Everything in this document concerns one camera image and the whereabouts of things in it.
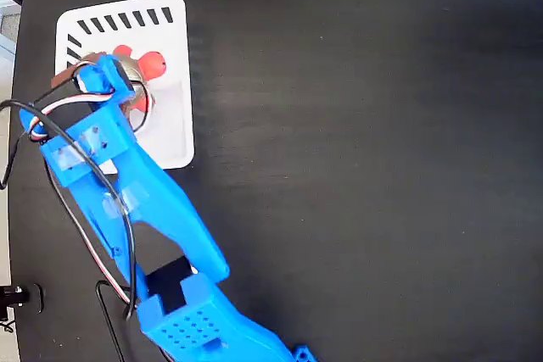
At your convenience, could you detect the white rectangular tray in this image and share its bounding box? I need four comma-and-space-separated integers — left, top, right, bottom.
54, 0, 196, 175

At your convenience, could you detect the black cable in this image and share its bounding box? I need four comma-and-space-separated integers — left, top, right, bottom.
0, 98, 140, 362

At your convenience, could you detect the black table clamp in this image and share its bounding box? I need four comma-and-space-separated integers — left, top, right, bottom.
0, 282, 45, 323

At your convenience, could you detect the red turtle toy gold shell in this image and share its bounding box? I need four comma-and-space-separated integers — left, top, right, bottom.
111, 43, 167, 126

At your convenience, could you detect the red white black servo wire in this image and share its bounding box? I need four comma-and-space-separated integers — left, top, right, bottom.
28, 60, 133, 306

